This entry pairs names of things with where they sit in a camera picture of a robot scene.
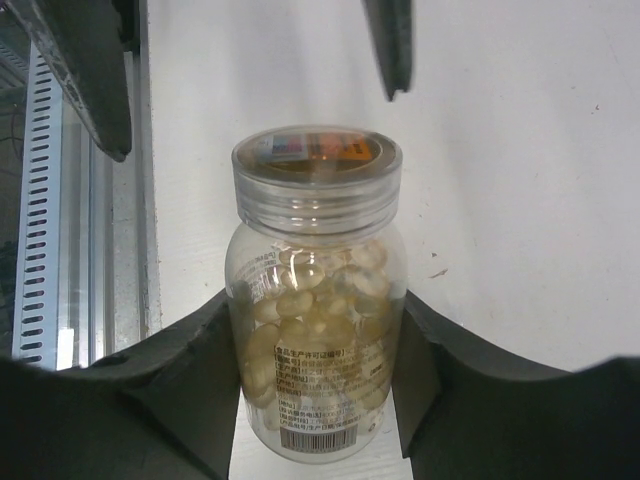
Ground slotted white cable duct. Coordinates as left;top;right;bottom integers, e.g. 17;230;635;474
12;46;63;370

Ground orange bottle cap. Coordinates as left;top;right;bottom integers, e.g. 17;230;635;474
231;125;403;240

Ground aluminium mounting rail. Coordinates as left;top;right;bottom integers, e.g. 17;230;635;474
56;52;162;370

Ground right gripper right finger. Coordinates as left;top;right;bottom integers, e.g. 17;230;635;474
397;294;639;479

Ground clear pill bottle yellow pills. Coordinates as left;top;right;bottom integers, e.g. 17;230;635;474
224;124;409;464

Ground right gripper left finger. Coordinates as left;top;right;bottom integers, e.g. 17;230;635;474
1;293;239;479

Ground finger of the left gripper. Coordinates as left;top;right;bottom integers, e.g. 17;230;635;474
7;0;140;162
363;0;414;102

